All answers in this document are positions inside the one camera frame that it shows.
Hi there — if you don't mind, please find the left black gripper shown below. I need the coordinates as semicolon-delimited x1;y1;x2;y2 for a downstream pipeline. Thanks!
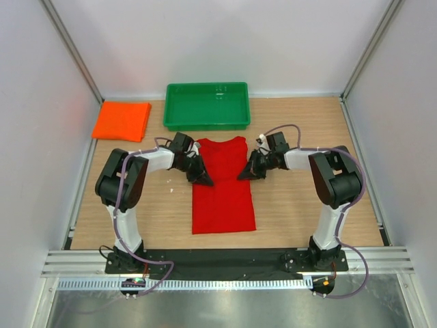
176;154;214;187

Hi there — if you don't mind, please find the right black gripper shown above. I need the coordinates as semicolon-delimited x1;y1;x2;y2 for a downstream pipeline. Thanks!
238;149;275;181

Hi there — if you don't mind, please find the red t shirt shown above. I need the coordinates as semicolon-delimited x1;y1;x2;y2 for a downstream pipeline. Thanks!
192;136;256;234

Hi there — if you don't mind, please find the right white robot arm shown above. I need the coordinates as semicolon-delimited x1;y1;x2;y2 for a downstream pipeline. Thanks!
238;132;365;271

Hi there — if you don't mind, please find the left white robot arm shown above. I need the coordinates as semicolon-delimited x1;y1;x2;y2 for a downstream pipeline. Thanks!
95;132;214;274

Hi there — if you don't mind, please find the green plastic tray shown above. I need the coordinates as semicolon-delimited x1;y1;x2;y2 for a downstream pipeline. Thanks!
163;82;251;131

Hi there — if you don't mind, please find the folded orange t shirt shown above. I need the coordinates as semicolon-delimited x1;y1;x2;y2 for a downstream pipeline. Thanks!
91;101;152;142

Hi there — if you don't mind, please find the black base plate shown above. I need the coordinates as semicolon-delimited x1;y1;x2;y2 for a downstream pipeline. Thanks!
105;247;349;279

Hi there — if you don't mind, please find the white slotted cable duct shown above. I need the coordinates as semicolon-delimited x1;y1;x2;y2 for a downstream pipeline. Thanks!
57;276;313;291

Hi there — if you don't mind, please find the aluminium front rail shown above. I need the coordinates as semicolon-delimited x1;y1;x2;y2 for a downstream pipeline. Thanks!
40;246;414;277

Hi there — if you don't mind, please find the right aluminium frame post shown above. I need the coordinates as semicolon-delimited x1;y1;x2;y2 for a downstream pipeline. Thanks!
340;0;404;103

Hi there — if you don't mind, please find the aluminium frame post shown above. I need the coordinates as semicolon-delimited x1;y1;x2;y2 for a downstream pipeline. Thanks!
340;0;404;103
39;0;104;104

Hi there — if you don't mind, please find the left aluminium frame post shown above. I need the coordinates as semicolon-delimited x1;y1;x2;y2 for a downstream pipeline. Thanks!
39;0;104;104

